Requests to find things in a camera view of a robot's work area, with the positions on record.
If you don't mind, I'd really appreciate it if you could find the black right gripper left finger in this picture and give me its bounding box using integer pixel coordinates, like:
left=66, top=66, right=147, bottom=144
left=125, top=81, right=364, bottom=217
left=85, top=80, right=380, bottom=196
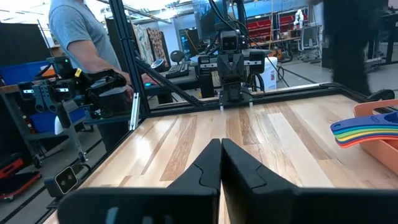
left=57, top=138, right=222, bottom=224

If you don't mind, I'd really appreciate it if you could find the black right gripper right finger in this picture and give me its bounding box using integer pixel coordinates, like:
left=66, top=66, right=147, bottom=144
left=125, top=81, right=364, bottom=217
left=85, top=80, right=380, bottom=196
left=221, top=138, right=398, bottom=224

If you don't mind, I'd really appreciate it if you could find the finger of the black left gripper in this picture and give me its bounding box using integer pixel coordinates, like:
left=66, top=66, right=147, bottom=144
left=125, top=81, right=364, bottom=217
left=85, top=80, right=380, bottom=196
left=216, top=53, right=231, bottom=82
left=230, top=53, right=246, bottom=82

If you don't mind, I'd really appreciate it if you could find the small dark blue measuring cup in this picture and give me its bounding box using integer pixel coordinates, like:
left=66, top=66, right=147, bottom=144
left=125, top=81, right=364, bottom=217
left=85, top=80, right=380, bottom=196
left=330, top=111, right=398, bottom=133

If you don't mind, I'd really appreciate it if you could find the orange plastic basket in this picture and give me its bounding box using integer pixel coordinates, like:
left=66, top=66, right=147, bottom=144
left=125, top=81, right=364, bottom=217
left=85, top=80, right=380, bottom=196
left=353, top=99, right=398, bottom=175

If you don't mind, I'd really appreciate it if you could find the black keyboard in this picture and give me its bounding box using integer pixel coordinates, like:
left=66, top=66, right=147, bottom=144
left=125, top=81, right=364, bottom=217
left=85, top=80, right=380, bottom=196
left=164, top=62, right=191, bottom=80

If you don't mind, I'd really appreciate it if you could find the white bucket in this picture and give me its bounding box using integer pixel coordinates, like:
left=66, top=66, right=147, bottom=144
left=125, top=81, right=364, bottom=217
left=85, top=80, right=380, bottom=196
left=259, top=56, right=279, bottom=92

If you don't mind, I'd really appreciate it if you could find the red bin shelf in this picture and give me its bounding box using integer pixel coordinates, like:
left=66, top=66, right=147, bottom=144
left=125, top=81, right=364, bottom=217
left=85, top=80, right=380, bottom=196
left=245, top=12, right=300, bottom=42

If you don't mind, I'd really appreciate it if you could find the silver aluminium bar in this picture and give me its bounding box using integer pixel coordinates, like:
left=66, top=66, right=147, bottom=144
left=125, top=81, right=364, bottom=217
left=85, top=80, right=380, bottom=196
left=129, top=92, right=141, bottom=131

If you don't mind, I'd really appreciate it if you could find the person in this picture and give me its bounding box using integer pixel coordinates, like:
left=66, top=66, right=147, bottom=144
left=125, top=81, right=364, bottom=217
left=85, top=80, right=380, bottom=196
left=48, top=0, right=135, bottom=153
left=322, top=0, right=389, bottom=96

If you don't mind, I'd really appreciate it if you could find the grey metal cart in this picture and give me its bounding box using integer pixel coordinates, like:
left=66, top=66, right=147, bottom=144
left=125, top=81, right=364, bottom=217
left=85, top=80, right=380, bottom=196
left=0, top=83, right=90, bottom=169

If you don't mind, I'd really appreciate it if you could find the red floor dolly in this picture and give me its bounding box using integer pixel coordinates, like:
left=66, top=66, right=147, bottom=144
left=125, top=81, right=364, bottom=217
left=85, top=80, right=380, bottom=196
left=0, top=157, right=43, bottom=200

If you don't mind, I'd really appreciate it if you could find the blue storage bin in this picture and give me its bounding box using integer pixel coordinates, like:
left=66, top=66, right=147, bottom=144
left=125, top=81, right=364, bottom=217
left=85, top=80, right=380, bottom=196
left=0, top=60, right=52, bottom=86

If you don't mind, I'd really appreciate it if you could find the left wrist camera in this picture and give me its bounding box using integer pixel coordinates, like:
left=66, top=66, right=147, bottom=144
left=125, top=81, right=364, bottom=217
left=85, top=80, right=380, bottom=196
left=220, top=30, right=241, bottom=52

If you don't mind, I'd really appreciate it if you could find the small grey-faced camera box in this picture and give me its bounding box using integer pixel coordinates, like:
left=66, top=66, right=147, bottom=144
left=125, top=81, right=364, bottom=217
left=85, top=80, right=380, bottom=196
left=43, top=164, right=82, bottom=200

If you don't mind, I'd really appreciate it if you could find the black rounded bracket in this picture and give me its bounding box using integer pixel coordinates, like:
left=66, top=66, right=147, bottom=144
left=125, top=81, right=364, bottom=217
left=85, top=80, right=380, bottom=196
left=366, top=89, right=396, bottom=103

